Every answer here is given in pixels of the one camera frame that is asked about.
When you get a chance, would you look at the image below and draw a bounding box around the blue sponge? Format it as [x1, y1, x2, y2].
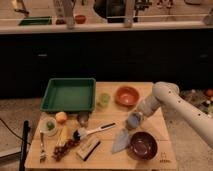
[126, 113, 137, 130]

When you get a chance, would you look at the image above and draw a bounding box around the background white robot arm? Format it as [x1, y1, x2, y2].
[11, 0, 29, 16]

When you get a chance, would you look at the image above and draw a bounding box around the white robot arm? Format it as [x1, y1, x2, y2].
[137, 82, 213, 149]

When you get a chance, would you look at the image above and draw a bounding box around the orange bowl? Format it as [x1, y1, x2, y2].
[115, 86, 140, 107]

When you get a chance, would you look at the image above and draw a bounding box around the light blue cloth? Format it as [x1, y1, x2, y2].
[111, 129, 130, 154]

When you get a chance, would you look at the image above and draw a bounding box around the dark brown bowl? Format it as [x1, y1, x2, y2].
[129, 132, 158, 160]

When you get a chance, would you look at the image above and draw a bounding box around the light green cup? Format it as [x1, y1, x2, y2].
[98, 93, 110, 108]

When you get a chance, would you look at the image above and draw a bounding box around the grey mushroom toy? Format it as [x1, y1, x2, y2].
[77, 112, 89, 127]

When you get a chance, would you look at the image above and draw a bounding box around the green plastic tray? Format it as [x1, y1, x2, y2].
[40, 78, 96, 113]

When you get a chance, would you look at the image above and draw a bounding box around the wooden block eraser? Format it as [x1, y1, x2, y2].
[76, 137, 101, 161]

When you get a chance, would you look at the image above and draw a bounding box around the orange peach fruit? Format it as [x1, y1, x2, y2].
[55, 112, 67, 124]

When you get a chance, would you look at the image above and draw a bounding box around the yellow corn cob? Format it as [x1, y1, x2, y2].
[57, 126, 67, 147]

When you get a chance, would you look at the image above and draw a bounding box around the bunch of dark grapes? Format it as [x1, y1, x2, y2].
[52, 139, 80, 161]

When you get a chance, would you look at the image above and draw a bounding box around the silver fork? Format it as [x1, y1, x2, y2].
[40, 132, 46, 163]

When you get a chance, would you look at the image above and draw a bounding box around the background red bowl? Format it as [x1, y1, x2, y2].
[75, 15, 86, 24]

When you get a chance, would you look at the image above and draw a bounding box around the black table clamp bar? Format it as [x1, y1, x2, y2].
[19, 120, 30, 171]

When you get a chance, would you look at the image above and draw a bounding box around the background green tray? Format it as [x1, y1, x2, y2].
[19, 16, 52, 26]

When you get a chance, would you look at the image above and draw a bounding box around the white handled brush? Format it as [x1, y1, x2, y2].
[73, 123, 116, 141]

